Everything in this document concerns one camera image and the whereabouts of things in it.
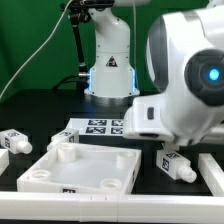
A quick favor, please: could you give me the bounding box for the white cable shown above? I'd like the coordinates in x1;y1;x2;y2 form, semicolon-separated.
0;0;74;100

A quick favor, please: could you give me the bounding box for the white sheet with tags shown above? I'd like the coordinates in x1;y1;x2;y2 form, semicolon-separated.
67;118;123;136

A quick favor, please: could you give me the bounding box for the white fence rail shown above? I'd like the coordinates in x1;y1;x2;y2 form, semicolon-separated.
0;192;224;224
198;153;224;197

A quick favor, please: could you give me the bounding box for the white front fence rail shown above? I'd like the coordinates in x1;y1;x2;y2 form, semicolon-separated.
0;192;224;224

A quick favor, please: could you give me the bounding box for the white square tabletop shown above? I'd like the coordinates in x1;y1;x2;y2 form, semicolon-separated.
17;143;141;195

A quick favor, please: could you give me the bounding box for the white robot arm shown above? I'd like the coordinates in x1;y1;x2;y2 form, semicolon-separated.
123;0;224;146

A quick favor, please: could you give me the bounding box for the black cable at base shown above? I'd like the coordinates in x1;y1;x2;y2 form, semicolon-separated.
52;75;81;90

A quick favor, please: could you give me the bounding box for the white left fence piece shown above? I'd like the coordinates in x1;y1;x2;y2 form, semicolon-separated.
0;149;9;176

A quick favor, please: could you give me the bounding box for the white right fence rail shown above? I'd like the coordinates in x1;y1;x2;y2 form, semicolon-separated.
198;153;224;197

